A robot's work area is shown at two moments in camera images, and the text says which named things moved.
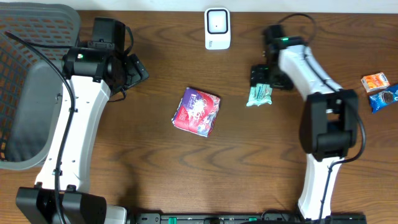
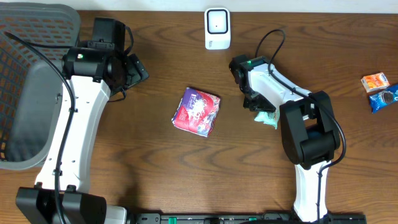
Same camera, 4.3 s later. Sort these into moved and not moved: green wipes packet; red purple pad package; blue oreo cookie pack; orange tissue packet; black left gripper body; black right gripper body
Moved: green wipes packet; black right gripper body
Not moved: black left gripper body; blue oreo cookie pack; red purple pad package; orange tissue packet
